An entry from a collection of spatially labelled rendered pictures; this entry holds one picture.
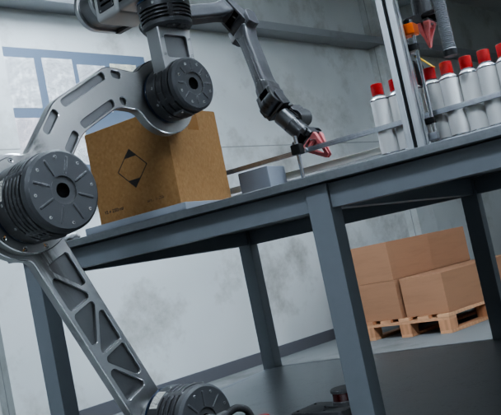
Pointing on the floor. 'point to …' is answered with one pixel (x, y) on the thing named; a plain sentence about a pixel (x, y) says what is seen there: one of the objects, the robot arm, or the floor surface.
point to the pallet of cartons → (426, 284)
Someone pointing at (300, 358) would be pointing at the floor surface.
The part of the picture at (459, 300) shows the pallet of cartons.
